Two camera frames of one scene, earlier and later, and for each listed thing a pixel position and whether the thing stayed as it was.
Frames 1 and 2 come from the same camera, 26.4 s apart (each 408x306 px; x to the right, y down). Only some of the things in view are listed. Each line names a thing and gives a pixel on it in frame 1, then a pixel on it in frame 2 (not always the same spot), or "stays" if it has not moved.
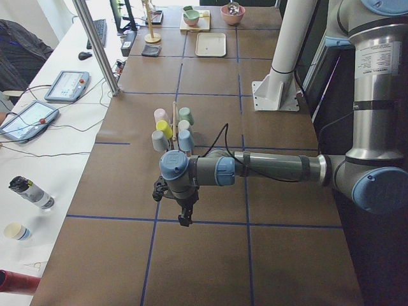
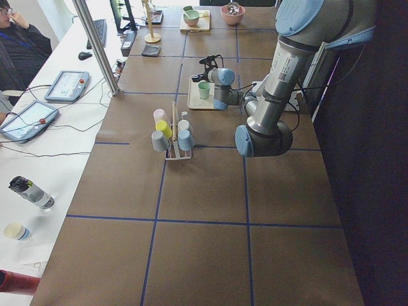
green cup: x=184 y=114 to x=204 y=90
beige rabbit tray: x=210 y=44 to x=194 y=101
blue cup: x=185 y=140 stays
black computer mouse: x=83 y=55 stays
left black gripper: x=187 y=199 to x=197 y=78
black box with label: x=128 y=42 stays
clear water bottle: x=30 y=191 stays
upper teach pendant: x=67 y=86 stays
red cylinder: x=16 y=282 stays
